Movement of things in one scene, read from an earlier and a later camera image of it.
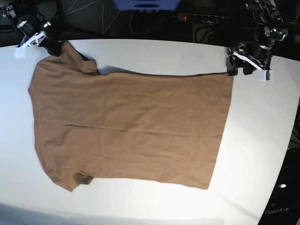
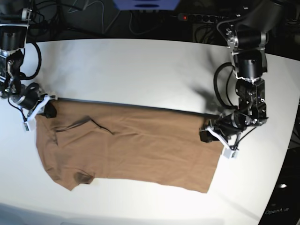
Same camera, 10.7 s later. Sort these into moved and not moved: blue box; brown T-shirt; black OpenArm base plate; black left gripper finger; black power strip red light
Moved: brown T-shirt; black left gripper finger
Not moved: black OpenArm base plate; blue box; black power strip red light
